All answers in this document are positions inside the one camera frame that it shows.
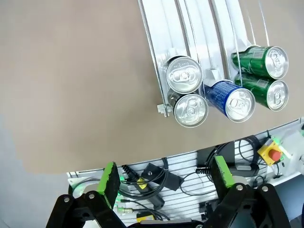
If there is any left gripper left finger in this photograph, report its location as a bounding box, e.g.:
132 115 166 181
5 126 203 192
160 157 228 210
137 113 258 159
46 161 124 228

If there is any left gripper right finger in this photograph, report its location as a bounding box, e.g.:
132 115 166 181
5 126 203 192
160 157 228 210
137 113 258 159
204 156 292 228

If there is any yellow black connector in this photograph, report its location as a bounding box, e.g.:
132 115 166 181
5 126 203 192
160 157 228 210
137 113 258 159
136 212 156 222

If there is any yellow red emergency stop button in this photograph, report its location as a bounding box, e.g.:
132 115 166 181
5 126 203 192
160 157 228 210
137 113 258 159
257 138 284 166

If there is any black Pepsi can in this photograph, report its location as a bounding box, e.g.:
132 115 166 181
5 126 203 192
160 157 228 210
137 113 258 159
167 93 209 129

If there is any blue Pepsi can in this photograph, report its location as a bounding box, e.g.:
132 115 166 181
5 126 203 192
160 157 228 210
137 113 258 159
203 80 257 124

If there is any green Sprite can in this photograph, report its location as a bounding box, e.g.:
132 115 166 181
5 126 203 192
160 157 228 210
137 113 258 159
233 73 290 112
231 45 289 80

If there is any upper silver can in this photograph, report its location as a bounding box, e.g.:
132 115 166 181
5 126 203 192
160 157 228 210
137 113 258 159
165 56 203 94

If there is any white can dispenser rack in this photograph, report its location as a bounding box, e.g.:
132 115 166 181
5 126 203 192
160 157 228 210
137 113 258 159
137 0 271 118

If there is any black cable with yellow label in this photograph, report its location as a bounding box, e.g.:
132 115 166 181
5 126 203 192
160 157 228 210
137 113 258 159
121 165 167 198

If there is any black cable loop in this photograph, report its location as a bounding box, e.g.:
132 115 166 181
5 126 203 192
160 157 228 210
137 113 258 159
237 134 262 171

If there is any black metal bracket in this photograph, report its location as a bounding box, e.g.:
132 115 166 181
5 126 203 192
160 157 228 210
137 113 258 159
141 162 185 191

